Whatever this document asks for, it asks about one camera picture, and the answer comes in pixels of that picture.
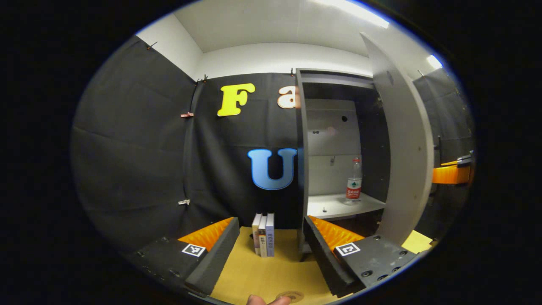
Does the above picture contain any beige book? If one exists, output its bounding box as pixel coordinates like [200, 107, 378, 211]
[258, 215, 268, 258]

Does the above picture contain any clear plastic water bottle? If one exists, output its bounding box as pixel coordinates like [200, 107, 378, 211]
[346, 156, 363, 205]

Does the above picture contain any beige cabinet door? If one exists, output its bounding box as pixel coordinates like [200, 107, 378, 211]
[360, 32, 435, 246]

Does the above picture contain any dark grey cabinet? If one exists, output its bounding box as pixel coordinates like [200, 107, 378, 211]
[296, 68, 392, 261]

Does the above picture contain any black backdrop cloth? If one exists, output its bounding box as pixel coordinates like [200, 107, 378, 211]
[71, 36, 475, 255]

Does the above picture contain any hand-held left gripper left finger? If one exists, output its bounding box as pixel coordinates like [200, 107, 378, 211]
[126, 216, 241, 297]

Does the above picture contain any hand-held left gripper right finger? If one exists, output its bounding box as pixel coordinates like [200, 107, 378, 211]
[303, 215, 420, 298]

